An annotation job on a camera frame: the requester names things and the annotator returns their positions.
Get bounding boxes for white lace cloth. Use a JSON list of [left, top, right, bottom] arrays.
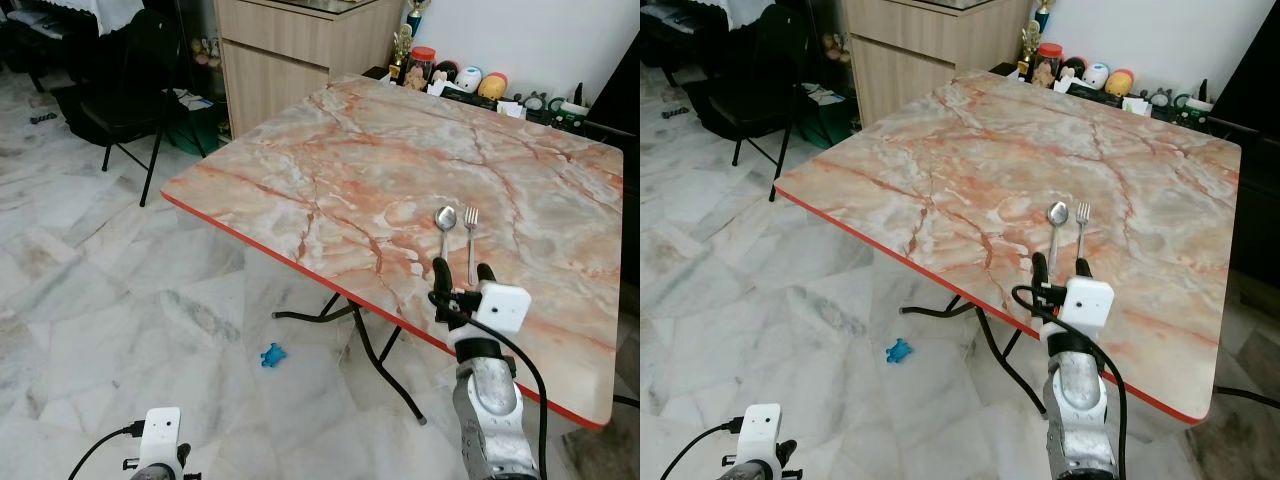
[[8, 0, 133, 37], [640, 0, 773, 32]]

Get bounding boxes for red lid snack jar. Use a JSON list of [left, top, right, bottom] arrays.
[[1036, 42, 1064, 86], [408, 46, 438, 89]]

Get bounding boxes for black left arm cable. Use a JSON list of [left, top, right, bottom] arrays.
[[660, 419, 747, 480], [68, 422, 147, 480]]

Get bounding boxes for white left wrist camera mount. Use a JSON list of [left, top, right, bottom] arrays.
[[139, 407, 184, 471], [743, 404, 783, 467]]

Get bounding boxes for black metal table legs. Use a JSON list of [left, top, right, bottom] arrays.
[[272, 290, 431, 426], [900, 295, 1047, 417]]

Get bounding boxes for black green gadget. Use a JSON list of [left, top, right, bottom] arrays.
[[1171, 88, 1217, 122], [545, 94, 592, 127]]

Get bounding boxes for green storage box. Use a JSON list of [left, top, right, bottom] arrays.
[[165, 88, 232, 157], [795, 85, 852, 151]]

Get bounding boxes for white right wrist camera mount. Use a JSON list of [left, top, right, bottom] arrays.
[[1040, 278, 1115, 347], [446, 283, 530, 353]]

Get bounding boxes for light wooden cabinet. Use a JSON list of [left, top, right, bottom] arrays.
[[213, 0, 405, 141], [843, 0, 1035, 127]]

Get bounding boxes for black folding chair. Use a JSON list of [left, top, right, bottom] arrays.
[[52, 8, 207, 208], [683, 4, 807, 201]]

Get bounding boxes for gold trophy figure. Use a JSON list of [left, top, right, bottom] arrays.
[[1017, 20, 1043, 77], [389, 25, 414, 81]]

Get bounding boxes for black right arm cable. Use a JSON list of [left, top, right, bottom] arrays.
[[428, 288, 549, 480], [1011, 284, 1129, 480]]

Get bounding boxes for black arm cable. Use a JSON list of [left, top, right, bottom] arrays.
[[68, 422, 147, 480], [428, 288, 549, 480], [1011, 284, 1129, 480], [660, 419, 747, 480]]

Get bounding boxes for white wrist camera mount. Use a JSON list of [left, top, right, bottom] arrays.
[[139, 407, 184, 471], [446, 283, 530, 353], [1040, 278, 1115, 347], [743, 404, 783, 467]]

